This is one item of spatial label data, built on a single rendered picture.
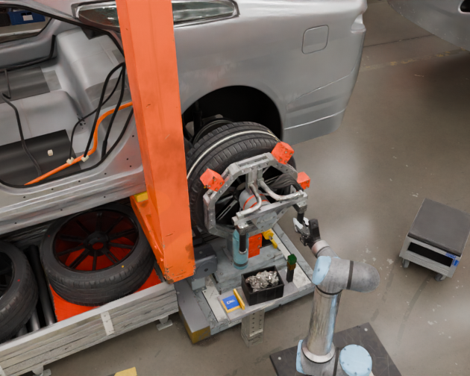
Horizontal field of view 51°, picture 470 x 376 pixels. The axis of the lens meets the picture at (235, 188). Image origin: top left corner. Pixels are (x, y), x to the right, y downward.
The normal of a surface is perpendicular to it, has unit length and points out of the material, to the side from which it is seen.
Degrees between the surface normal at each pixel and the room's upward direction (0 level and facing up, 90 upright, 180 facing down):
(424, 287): 0
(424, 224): 0
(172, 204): 90
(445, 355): 0
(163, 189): 90
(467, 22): 90
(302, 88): 90
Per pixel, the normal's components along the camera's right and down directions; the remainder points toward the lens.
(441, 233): 0.00, -0.73
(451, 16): -0.81, 0.38
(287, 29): 0.43, 0.49
